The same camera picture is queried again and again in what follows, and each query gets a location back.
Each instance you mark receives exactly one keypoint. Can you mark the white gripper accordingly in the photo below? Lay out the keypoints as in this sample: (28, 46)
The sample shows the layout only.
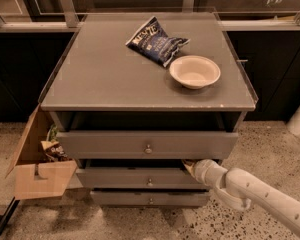
(201, 171)

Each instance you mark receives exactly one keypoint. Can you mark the grey drawer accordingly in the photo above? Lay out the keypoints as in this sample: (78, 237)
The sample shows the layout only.
(147, 144)
(138, 197)
(137, 174)

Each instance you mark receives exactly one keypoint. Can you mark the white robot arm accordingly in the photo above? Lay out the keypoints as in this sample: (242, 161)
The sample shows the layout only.
(238, 189)

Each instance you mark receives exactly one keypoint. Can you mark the grey drawer cabinet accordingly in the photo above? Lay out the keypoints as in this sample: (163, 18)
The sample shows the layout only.
(129, 125)

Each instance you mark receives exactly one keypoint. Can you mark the grey bottom drawer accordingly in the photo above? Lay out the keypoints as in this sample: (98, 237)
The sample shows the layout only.
(138, 197)

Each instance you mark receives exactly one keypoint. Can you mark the grey top drawer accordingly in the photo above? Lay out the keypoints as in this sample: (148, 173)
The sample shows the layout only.
(147, 144)

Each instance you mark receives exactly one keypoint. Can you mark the white paper bowl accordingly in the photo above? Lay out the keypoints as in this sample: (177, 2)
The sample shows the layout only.
(194, 72)

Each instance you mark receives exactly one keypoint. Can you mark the clear acrylic guard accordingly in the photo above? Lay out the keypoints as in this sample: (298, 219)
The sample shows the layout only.
(236, 50)

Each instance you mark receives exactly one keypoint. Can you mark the blue chip bag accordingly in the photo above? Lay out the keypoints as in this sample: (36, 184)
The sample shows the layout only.
(152, 42)

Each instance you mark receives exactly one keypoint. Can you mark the snack bags in box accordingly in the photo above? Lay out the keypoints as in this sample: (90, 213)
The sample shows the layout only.
(52, 148)

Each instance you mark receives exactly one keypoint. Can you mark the brown cardboard box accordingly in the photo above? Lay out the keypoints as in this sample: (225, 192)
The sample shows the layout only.
(35, 176)

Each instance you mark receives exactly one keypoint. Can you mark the black metal leg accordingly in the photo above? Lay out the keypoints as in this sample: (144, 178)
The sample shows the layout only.
(4, 219)

